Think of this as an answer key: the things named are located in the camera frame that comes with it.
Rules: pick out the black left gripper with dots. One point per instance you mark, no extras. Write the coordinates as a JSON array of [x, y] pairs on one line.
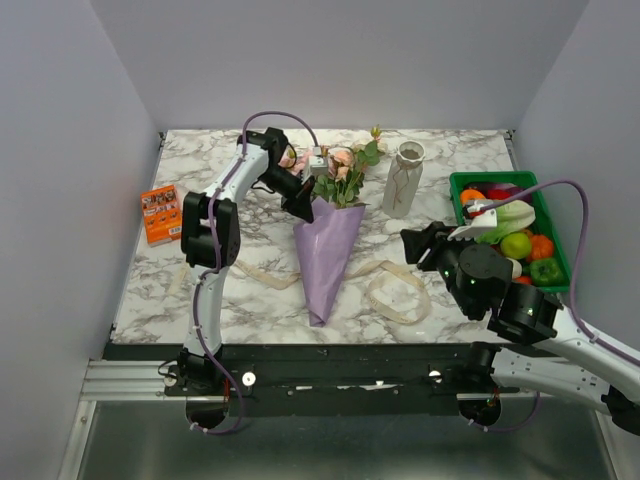
[[302, 206]]

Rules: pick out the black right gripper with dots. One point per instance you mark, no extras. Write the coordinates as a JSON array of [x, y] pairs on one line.
[[416, 241]]

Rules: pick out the purple wrapping paper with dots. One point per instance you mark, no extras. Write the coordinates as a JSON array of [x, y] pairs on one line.
[[323, 249]]

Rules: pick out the pink flower bouquet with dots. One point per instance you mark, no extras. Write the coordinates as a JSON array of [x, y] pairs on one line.
[[347, 168]]

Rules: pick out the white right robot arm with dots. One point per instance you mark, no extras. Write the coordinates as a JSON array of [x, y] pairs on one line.
[[480, 281]]

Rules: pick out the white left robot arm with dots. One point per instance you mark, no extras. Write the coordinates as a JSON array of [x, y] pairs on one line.
[[211, 239]]

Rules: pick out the white ceramic vase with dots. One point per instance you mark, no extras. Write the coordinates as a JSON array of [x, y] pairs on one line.
[[403, 179]]

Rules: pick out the orange fruit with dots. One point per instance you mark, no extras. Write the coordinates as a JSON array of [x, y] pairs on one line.
[[468, 196]]

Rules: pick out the red purple vegetables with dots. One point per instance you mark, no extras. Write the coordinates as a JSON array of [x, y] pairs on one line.
[[496, 191]]

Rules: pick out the green apple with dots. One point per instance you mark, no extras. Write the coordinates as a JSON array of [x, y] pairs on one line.
[[516, 245]]

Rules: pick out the green lettuce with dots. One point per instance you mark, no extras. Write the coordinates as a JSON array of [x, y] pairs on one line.
[[511, 218]]

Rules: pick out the orange mini pumpkin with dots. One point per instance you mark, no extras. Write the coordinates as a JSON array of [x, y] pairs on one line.
[[541, 248]]

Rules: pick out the green bell pepper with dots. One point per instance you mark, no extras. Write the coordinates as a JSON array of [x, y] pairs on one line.
[[546, 272]]

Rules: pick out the orange cardboard box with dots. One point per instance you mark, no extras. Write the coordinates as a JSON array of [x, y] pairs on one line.
[[162, 215]]

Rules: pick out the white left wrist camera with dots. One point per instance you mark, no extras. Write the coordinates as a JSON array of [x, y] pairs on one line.
[[318, 161]]

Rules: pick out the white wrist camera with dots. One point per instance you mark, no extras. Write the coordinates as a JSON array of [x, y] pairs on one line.
[[482, 220], [318, 161]]

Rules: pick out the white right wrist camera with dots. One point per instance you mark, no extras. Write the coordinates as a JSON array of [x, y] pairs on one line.
[[482, 220]]

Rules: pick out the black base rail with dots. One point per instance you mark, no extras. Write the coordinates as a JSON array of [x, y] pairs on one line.
[[336, 380]]

